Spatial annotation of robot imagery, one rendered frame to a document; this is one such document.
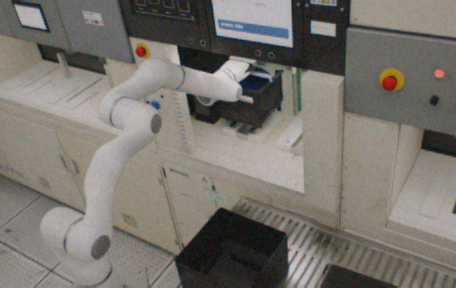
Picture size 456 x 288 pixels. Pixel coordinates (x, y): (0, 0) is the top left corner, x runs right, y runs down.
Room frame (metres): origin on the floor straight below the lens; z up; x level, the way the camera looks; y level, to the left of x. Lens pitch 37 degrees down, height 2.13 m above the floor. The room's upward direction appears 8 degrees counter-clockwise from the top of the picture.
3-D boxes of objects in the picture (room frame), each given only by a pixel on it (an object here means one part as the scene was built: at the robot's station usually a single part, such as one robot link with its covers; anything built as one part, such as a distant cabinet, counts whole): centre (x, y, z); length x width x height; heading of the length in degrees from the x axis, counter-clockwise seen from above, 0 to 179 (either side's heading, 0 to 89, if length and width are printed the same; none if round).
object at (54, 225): (1.03, 0.51, 1.07); 0.19 x 0.12 x 0.24; 52
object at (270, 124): (1.79, -0.12, 0.89); 0.22 x 0.21 x 0.04; 143
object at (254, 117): (1.79, -0.12, 1.08); 0.24 x 0.20 x 0.32; 53
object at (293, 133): (1.63, -0.34, 0.89); 0.22 x 0.21 x 0.04; 143
